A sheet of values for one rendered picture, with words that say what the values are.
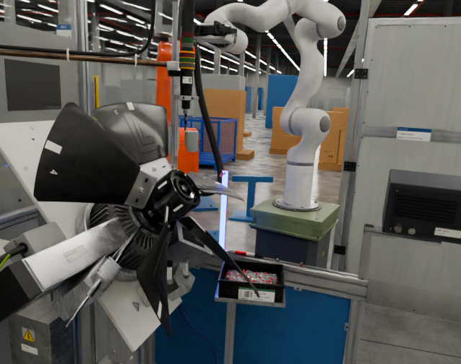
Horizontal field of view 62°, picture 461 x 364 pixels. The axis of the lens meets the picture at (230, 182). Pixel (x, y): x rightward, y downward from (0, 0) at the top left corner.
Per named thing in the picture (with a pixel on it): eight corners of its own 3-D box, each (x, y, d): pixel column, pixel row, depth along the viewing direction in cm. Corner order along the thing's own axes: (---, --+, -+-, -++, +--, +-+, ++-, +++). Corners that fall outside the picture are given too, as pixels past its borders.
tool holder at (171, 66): (167, 99, 101) (167, 61, 99) (165, 98, 108) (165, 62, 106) (200, 100, 103) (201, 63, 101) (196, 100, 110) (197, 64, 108)
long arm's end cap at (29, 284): (-10, 284, 77) (21, 258, 72) (11, 315, 76) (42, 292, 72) (-24, 292, 74) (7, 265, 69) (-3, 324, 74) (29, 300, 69)
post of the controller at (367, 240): (357, 279, 134) (364, 226, 130) (358, 275, 137) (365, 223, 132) (366, 281, 133) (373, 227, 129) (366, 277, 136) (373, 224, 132)
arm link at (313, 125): (299, 160, 174) (303, 107, 169) (332, 167, 159) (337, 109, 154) (279, 162, 167) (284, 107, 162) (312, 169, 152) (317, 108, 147)
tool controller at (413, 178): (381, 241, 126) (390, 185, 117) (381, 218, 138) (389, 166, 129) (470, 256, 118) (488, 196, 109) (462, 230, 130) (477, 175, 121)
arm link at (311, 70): (300, 136, 155) (272, 132, 168) (319, 139, 162) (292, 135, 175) (320, 7, 148) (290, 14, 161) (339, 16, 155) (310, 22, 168)
